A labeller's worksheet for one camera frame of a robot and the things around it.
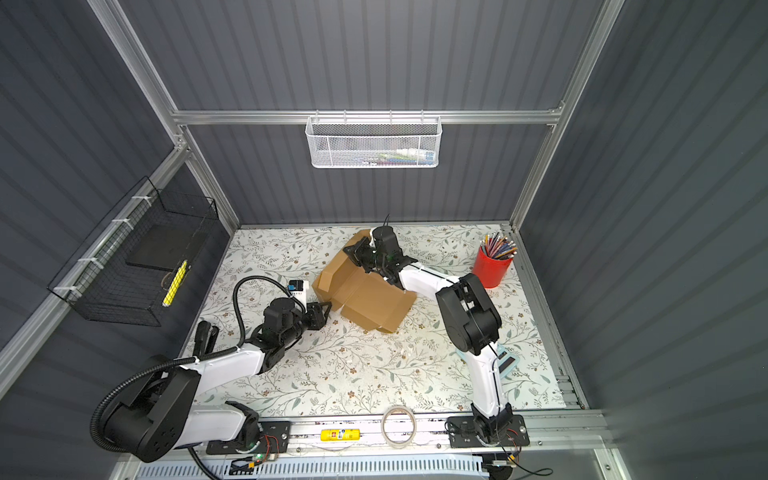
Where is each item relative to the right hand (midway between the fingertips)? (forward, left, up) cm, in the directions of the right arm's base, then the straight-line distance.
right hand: (343, 250), depth 90 cm
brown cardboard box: (-7, -7, -18) cm, 21 cm away
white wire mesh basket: (+57, -7, +3) cm, 57 cm away
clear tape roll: (-44, -17, -19) cm, 51 cm away
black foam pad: (-9, +42, +13) cm, 45 cm away
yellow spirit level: (-46, -2, -15) cm, 49 cm away
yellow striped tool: (-24, +36, +11) cm, 45 cm away
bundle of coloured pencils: (+5, -50, -5) cm, 50 cm away
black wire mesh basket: (-15, +49, +13) cm, 53 cm away
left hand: (-13, +5, -9) cm, 17 cm away
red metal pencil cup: (-1, -46, -10) cm, 47 cm away
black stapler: (-23, +41, -14) cm, 49 cm away
